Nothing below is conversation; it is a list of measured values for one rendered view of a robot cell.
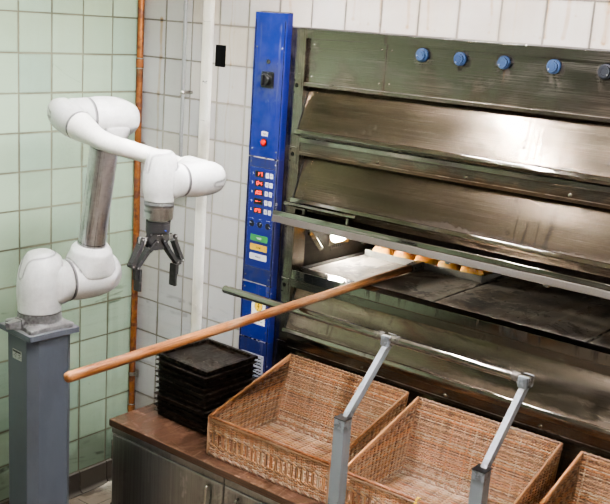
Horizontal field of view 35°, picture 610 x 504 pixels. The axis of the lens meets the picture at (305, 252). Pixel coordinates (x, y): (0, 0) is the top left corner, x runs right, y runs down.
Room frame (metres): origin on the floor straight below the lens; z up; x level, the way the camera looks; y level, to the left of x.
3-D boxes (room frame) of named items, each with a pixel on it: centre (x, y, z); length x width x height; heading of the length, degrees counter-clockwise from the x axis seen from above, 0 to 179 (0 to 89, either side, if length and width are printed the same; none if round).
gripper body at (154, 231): (2.87, 0.45, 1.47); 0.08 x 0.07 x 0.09; 137
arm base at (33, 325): (3.30, 0.95, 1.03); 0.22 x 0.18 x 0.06; 138
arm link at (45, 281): (3.33, 0.93, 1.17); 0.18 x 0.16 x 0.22; 135
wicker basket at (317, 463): (3.26, -0.05, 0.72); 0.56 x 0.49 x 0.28; 53
